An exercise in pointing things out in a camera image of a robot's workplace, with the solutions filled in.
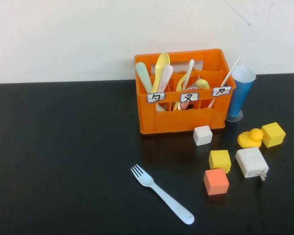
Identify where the thin white plastic knife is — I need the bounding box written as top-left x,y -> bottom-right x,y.
207,58 -> 241,109

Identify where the pale yellow cutlery handle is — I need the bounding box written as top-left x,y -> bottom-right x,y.
195,79 -> 211,90

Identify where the pale pink spoon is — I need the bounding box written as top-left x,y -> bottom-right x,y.
157,64 -> 174,94

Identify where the paper label knife character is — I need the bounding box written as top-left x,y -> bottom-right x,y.
212,86 -> 232,97

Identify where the light blue plastic fork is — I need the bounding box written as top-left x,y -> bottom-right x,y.
130,164 -> 195,226

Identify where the yellow foam cube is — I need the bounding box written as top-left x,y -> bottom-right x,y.
261,122 -> 287,148
208,149 -> 232,174

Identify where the paper label fork character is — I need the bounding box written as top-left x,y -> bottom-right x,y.
180,92 -> 200,103

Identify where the paper label spoon character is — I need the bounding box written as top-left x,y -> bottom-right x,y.
147,92 -> 167,104

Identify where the white plastic fork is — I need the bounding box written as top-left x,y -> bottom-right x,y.
182,58 -> 196,91

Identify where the yellow rubber duck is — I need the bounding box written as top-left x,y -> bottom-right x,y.
237,128 -> 264,149

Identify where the orange plastic cutlery crate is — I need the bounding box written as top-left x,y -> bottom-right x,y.
134,48 -> 234,135

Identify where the orange foam cube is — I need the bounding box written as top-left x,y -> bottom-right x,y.
203,168 -> 230,196

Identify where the pale green utensil handle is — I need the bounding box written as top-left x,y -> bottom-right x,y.
135,62 -> 153,94

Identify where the white paper cone liner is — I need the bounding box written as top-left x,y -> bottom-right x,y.
232,65 -> 257,84

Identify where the pink plastic fork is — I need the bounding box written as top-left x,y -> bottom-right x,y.
180,85 -> 198,111

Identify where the white foam cube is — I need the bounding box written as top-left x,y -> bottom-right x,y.
193,125 -> 213,147

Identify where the white power adapter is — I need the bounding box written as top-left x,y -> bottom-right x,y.
235,146 -> 270,182

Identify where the yellow plastic fork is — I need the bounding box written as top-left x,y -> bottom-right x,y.
172,72 -> 190,111

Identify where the blue cone cup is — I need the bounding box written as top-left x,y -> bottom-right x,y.
225,65 -> 257,122

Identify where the yellow plastic spoon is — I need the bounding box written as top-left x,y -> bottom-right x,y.
150,52 -> 171,94

